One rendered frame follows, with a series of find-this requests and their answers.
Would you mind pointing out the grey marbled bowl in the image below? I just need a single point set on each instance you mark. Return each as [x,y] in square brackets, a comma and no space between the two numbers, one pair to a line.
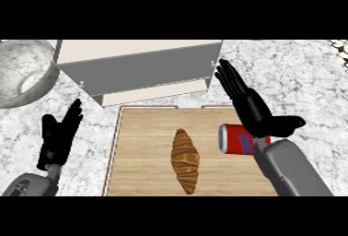
[22,73]

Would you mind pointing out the wooden tray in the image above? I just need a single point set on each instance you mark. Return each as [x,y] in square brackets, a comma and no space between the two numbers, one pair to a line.
[190,153]

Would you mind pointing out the red soda can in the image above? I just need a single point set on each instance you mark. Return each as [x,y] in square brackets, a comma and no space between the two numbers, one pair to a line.
[234,139]

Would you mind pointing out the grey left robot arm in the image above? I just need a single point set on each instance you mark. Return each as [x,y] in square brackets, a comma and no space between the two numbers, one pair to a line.
[34,182]

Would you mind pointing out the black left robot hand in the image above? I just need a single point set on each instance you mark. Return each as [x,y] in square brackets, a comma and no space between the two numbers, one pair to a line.
[56,139]

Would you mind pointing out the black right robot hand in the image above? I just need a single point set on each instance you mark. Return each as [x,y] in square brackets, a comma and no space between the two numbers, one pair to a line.
[253,112]

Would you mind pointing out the cream and grey tiered shelf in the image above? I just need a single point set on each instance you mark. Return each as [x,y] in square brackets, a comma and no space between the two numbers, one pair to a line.
[140,70]

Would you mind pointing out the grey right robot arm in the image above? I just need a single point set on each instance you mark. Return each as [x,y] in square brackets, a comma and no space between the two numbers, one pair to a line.
[289,167]

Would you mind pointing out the brown croissant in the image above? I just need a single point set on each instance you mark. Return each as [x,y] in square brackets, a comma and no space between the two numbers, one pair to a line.
[184,161]

